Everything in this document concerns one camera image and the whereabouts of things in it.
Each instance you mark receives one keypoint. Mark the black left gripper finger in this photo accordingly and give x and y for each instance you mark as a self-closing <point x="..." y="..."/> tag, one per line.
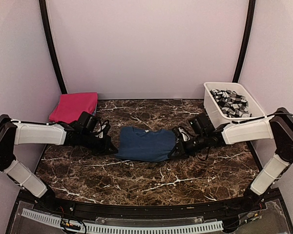
<point x="107" y="152"/>
<point x="109" y="145"/>

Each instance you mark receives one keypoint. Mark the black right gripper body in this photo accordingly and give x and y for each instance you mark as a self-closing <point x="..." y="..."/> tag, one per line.
<point x="188" y="150"/>

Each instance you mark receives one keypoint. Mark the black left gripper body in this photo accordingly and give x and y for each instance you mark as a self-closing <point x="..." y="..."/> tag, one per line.
<point x="98" y="146"/>

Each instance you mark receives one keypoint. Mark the dark blue garment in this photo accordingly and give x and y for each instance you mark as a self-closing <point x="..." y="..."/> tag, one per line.
<point x="145" y="145"/>

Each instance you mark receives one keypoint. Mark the pink trousers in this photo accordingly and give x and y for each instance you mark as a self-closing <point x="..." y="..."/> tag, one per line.
<point x="71" y="106"/>

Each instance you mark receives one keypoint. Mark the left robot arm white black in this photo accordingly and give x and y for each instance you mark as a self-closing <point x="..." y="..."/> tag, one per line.
<point x="87" y="131"/>

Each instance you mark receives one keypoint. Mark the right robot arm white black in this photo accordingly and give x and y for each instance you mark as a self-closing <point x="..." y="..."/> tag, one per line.
<point x="276" y="129"/>

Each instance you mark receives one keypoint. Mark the white plastic laundry bin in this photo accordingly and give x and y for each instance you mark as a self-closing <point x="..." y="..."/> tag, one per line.
<point x="213" y="110"/>

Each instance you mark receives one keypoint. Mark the black white patterned garment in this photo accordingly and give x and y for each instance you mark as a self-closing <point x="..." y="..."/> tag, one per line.
<point x="231" y="104"/>

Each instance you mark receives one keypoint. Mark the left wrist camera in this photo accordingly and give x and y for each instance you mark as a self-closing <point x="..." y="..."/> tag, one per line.
<point x="103" y="129"/>

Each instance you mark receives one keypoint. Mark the black front rail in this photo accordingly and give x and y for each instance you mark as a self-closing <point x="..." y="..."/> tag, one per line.
<point x="90" y="211"/>

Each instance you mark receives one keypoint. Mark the white slotted cable duct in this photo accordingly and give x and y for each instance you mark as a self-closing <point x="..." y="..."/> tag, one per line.
<point x="126" y="226"/>

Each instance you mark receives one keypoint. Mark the left black corner post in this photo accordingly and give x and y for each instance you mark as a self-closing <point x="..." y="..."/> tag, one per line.
<point x="51" y="46"/>

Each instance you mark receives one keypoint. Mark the black corner post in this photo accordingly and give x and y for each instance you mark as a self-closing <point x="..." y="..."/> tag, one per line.
<point x="51" y="46"/>
<point x="245" y="41"/>

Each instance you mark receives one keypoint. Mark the right black corner post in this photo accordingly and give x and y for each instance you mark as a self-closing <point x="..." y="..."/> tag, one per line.
<point x="245" y="41"/>

